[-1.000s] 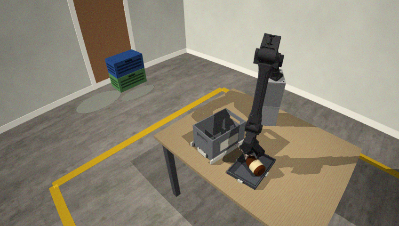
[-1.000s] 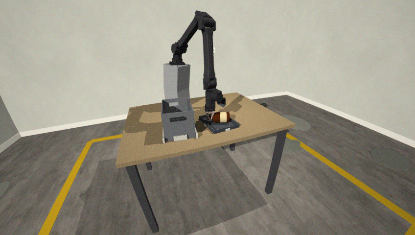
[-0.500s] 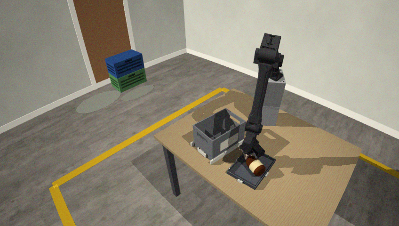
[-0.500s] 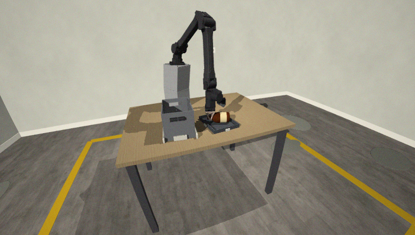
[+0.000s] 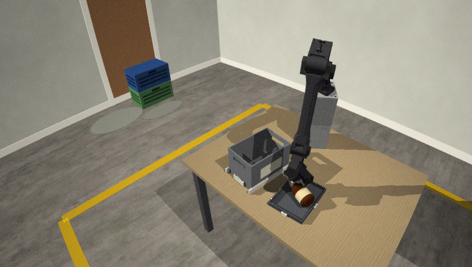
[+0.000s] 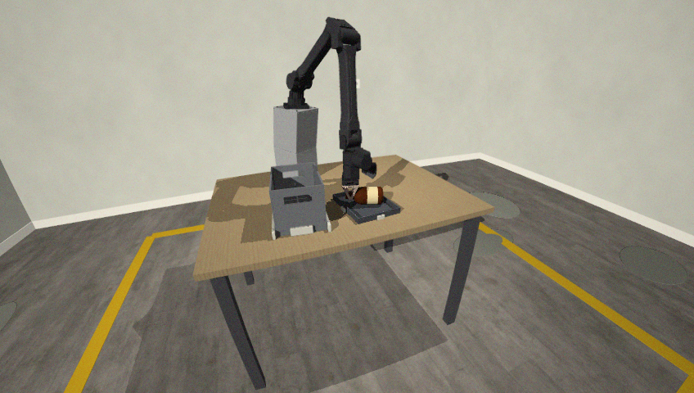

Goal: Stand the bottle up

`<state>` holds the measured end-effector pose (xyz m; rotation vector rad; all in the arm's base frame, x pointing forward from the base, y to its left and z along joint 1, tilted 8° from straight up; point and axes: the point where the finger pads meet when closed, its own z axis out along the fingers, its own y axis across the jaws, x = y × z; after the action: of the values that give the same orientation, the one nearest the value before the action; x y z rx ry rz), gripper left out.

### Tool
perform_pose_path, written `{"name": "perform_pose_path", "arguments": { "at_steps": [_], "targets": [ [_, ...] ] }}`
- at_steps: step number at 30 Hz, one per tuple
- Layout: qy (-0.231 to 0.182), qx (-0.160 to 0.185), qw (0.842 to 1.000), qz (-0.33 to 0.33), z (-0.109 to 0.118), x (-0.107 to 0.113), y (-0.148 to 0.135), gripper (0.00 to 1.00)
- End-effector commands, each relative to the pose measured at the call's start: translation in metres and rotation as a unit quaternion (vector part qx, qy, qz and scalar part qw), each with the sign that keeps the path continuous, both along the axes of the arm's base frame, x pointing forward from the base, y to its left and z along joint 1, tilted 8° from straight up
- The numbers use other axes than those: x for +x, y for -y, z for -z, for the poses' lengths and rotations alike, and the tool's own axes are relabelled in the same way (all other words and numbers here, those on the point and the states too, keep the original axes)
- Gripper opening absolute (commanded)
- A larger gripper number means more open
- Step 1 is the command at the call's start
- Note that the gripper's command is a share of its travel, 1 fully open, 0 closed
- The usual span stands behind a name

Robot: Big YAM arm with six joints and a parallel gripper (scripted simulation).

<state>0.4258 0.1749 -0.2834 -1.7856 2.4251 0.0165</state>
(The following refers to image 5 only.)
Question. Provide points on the grey divided crate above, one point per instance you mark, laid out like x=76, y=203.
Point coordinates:
x=257, y=157

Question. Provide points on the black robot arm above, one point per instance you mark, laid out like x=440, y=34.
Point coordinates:
x=313, y=66

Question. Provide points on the brown bottle with beige label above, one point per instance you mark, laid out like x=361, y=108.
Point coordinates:
x=302, y=194

